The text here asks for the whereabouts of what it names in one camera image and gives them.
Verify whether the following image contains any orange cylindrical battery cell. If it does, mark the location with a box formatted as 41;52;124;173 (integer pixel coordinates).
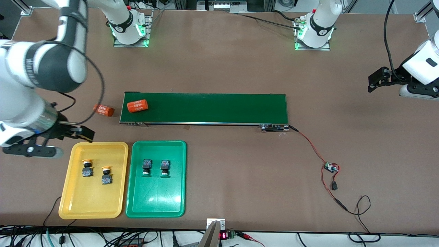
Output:
93;103;115;117
127;99;149;113

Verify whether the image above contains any yellow push button switch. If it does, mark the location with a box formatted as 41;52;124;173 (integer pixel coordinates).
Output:
82;159;94;178
101;166;114;185

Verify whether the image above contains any yellow plastic tray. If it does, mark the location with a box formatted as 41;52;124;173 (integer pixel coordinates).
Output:
58;142;129;220

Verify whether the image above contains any green plastic tray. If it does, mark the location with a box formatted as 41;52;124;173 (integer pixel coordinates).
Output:
126;140;187;218

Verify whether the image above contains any green conveyor belt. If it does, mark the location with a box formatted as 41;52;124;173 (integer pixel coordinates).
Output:
119;92;290;132

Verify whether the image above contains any grey control box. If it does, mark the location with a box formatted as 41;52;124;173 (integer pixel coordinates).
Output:
197;0;247;11

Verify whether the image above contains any red clip lead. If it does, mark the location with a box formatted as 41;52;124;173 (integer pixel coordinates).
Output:
237;232;265;247

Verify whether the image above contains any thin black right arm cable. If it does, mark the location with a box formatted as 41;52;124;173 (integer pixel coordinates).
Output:
50;92;76;114

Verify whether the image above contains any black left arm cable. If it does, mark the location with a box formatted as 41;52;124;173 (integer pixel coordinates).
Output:
383;0;400;83

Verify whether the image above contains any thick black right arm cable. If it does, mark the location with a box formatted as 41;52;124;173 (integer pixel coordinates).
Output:
57;38;105;126

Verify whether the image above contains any aluminium frame profile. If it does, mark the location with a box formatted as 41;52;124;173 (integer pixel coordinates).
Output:
12;0;33;16
413;0;439;23

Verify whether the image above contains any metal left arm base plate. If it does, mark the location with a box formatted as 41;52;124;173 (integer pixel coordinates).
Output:
294;19;331;51

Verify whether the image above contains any red and black conveyor cable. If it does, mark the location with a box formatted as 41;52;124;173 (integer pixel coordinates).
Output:
289;126;348;211

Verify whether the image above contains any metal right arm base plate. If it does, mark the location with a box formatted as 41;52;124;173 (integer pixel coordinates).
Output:
113;10;153;48

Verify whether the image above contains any thin black looped cable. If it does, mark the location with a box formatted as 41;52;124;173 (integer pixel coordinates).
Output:
346;195;381;243

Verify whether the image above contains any black base power cable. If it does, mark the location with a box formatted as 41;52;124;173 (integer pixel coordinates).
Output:
237;10;302;30

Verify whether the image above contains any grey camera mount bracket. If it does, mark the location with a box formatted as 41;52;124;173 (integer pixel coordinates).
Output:
198;218;226;247

